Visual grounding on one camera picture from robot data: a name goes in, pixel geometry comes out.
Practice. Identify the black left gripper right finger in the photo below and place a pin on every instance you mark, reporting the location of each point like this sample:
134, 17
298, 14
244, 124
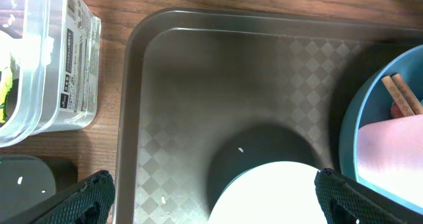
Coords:
344, 201

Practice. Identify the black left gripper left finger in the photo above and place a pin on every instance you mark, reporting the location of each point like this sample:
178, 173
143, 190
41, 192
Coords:
87, 202

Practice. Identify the light blue rice bowl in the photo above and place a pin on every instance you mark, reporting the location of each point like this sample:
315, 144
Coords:
278, 192

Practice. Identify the pink cup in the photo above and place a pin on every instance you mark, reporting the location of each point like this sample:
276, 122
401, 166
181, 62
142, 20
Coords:
389, 159

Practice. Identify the yellow snack wrapper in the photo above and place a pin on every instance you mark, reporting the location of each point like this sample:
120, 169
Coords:
7, 71

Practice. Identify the black waste tray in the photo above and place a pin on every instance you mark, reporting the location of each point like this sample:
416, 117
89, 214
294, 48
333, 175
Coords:
28, 180

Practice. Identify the clear plastic waste bin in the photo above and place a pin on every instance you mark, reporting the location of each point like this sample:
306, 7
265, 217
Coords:
55, 45

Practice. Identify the brown sausage piece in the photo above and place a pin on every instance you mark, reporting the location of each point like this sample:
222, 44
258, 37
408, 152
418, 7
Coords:
395, 111

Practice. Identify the dark blue plate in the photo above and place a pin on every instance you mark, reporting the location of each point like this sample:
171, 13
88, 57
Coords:
371, 104

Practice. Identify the right wooden chopstick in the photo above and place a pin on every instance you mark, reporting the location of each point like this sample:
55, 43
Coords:
410, 97

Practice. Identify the wooden chopstick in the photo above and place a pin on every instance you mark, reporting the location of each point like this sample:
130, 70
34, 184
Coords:
397, 96
410, 97

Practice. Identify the left wooden chopstick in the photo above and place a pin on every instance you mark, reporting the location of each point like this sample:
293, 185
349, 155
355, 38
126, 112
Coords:
397, 96

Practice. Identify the brown serving tray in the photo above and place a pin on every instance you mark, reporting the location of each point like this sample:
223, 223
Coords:
205, 89

